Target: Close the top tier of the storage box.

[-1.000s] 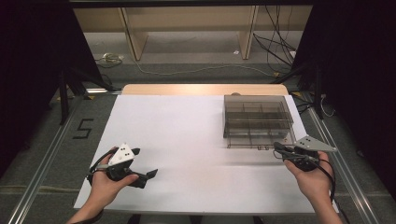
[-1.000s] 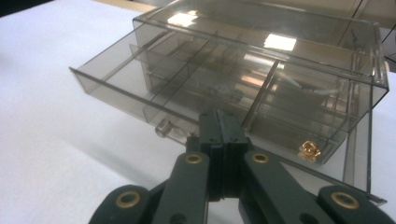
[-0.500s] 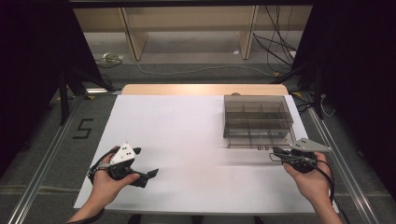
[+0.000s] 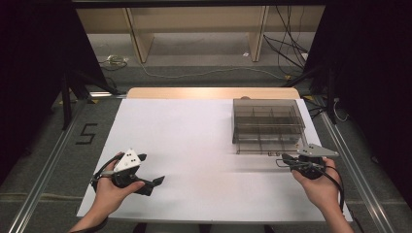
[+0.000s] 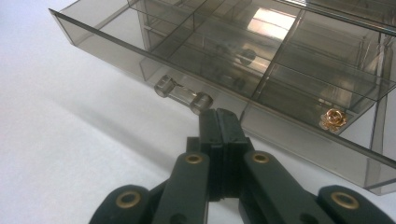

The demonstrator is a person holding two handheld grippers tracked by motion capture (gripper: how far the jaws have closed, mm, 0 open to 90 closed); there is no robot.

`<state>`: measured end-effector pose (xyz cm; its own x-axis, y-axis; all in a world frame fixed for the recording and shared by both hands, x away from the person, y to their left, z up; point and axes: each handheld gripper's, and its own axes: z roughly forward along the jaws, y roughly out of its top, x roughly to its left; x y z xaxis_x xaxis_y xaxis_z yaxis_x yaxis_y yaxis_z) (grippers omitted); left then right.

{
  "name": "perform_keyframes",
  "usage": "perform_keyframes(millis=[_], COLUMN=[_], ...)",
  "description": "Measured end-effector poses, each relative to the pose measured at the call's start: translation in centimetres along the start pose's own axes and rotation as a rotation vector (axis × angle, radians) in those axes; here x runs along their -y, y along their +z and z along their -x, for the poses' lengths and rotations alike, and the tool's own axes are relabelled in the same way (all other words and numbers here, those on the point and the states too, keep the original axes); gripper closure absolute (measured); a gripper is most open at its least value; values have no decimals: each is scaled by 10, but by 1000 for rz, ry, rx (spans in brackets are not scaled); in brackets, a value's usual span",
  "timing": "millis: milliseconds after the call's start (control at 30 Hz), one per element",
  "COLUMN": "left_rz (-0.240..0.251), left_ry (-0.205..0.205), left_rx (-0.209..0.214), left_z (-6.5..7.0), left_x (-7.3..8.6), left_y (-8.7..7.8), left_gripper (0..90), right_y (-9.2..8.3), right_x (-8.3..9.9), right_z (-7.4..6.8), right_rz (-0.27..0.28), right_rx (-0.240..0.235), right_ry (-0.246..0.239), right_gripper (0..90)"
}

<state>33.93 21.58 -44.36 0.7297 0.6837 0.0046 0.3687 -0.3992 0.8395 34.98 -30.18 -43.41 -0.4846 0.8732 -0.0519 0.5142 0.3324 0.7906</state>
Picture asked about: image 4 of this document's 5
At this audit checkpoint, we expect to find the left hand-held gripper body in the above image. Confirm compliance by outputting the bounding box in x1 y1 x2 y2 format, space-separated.
111 148 155 197

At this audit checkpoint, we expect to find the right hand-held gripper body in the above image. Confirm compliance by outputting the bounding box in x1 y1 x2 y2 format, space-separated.
290 143 340 181

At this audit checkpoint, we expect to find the smoky transparent compartment storage box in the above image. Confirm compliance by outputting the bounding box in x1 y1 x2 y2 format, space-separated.
232 98 308 157

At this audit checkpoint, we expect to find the person's right hand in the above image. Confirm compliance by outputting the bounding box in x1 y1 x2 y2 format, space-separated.
291 157 342 216

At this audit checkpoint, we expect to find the person's left hand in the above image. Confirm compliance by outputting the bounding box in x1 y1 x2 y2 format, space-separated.
94 150 146 217

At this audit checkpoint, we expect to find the white board sheet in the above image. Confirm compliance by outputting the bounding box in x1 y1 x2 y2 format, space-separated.
76 98 354 224

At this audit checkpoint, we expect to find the black tripod stand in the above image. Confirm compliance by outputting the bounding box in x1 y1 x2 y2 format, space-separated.
59 66 120 131
283 64 338 125

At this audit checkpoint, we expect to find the light wooden table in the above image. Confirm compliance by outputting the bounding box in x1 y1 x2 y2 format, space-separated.
125 86 301 100

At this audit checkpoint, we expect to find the black curtain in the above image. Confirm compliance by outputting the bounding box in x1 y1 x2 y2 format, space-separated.
0 0 109 183
303 0 412 210

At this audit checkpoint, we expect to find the light wooden desk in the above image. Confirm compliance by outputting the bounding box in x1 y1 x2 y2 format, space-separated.
76 6 326 64

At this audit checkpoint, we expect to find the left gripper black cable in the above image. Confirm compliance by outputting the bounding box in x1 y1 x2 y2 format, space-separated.
90 153 123 193

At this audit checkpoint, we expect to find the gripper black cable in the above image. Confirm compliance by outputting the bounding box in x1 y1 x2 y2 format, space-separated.
90 153 123 193
319 164 346 214

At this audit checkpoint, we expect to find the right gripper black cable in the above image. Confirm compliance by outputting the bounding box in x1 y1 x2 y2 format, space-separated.
319 164 346 214

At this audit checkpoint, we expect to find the aluminium floor rail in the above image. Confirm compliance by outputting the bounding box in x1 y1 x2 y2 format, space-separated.
319 110 395 233
7 98 89 233

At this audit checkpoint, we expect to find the short white cable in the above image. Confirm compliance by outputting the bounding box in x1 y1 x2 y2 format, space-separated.
332 97 350 123

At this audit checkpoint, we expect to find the short aluminium rail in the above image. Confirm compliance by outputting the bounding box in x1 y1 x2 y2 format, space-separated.
88 91 128 99

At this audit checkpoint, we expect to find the coiled pale cable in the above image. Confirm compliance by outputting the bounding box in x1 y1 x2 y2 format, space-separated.
98 54 130 72

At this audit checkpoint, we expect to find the black floor cable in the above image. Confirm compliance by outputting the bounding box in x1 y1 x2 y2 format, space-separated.
262 33 306 70
275 5 309 54

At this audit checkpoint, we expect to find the black frame bar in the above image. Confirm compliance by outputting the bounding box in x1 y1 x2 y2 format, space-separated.
71 0 326 9

